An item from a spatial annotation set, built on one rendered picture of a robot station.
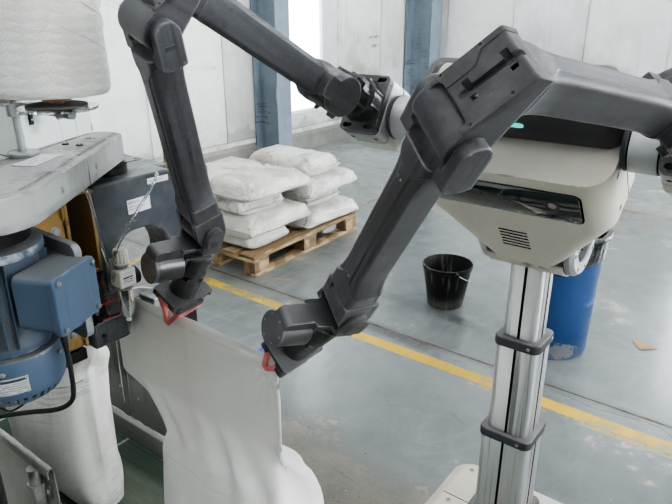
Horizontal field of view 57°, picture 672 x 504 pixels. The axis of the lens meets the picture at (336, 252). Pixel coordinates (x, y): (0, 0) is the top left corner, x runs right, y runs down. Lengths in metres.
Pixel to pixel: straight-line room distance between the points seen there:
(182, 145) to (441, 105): 0.50
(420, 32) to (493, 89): 9.14
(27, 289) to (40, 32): 0.36
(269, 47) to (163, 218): 0.49
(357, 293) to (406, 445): 1.82
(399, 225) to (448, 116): 0.17
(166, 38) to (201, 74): 5.83
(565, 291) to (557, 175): 2.08
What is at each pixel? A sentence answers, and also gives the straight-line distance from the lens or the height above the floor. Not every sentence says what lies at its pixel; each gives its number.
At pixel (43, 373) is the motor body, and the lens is 1.07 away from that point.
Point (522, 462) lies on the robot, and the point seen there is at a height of 0.64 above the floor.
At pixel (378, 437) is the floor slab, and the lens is 2.69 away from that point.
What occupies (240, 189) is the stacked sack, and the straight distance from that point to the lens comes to 4.01.
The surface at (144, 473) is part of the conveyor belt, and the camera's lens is 2.02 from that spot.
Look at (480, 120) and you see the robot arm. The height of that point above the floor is 1.55.
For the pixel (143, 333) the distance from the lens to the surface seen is 1.42.
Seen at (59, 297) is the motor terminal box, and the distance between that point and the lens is 0.95.
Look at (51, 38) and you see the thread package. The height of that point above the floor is 1.61.
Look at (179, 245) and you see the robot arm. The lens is 1.15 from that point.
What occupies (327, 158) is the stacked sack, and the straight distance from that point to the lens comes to 4.75.
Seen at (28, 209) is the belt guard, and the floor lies 1.39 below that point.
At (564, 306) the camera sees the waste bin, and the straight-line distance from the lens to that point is 3.21.
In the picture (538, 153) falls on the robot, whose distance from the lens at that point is 1.15.
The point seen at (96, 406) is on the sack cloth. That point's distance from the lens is 1.78.
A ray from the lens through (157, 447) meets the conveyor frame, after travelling 2.09.
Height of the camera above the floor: 1.65
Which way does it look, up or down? 21 degrees down
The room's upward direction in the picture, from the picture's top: straight up
